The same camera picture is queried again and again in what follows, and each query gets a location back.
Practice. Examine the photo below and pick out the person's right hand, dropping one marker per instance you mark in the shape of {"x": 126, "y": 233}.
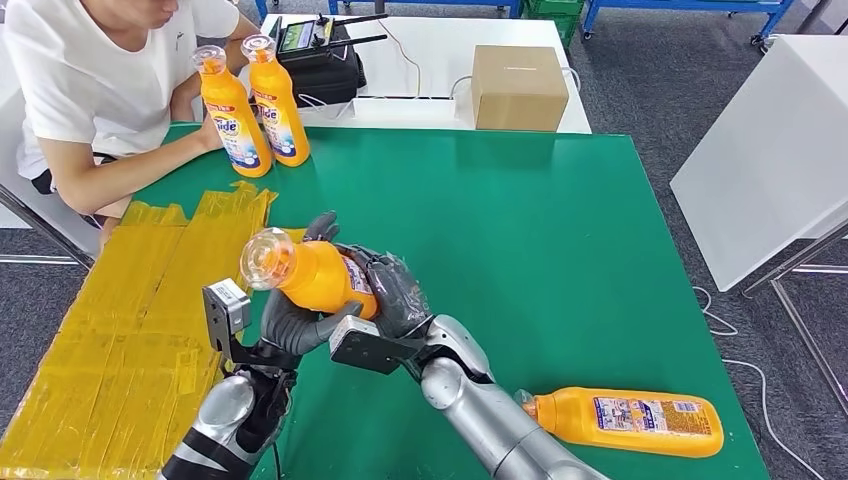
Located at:
{"x": 208, "y": 136}

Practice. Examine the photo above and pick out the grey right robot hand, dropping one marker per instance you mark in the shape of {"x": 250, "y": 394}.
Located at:
{"x": 397, "y": 298}

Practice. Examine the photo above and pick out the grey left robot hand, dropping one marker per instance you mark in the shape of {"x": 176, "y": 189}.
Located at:
{"x": 295, "y": 334}

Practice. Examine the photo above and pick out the orange detergent bottle clear cap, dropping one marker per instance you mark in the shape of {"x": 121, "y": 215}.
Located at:
{"x": 318, "y": 278}
{"x": 278, "y": 86}
{"x": 576, "y": 417}
{"x": 228, "y": 99}

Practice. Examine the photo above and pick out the person's right forearm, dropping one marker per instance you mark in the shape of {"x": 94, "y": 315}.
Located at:
{"x": 132, "y": 172}

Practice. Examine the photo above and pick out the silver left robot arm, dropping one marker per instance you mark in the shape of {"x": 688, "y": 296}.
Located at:
{"x": 225, "y": 411}

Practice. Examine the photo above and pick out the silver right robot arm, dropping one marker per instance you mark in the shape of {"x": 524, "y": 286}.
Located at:
{"x": 477, "y": 404}

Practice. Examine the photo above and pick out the person's left forearm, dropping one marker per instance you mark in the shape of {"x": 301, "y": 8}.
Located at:
{"x": 182, "y": 99}

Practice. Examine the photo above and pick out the dark tablet computer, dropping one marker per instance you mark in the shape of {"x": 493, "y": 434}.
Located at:
{"x": 275, "y": 34}

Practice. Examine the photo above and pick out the black carry bag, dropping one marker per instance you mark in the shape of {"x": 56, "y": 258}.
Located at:
{"x": 328, "y": 79}

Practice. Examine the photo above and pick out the black remote controller with antennas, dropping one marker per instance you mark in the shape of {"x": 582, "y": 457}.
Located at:
{"x": 303, "y": 38}

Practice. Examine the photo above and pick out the person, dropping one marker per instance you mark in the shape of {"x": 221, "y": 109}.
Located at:
{"x": 86, "y": 73}

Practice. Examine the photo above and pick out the blue metal rack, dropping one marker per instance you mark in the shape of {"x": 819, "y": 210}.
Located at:
{"x": 430, "y": 3}
{"x": 263, "y": 8}
{"x": 662, "y": 5}

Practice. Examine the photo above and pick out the yellow taped cardboard sheet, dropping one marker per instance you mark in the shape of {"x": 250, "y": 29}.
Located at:
{"x": 119, "y": 331}

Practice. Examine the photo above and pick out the brown cardboard box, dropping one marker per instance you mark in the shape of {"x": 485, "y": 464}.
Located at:
{"x": 519, "y": 87}

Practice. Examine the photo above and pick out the white rectangular desk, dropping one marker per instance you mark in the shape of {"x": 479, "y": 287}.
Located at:
{"x": 437, "y": 45}

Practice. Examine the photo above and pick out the green plastic crate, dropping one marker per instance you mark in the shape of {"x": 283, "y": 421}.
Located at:
{"x": 560, "y": 24}

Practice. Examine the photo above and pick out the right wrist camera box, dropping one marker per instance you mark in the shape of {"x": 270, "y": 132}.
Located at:
{"x": 358, "y": 344}

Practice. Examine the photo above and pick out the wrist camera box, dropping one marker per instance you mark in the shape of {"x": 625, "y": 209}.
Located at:
{"x": 228, "y": 311}
{"x": 358, "y": 344}

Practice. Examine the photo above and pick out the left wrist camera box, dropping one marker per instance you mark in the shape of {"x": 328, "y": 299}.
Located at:
{"x": 228, "y": 311}

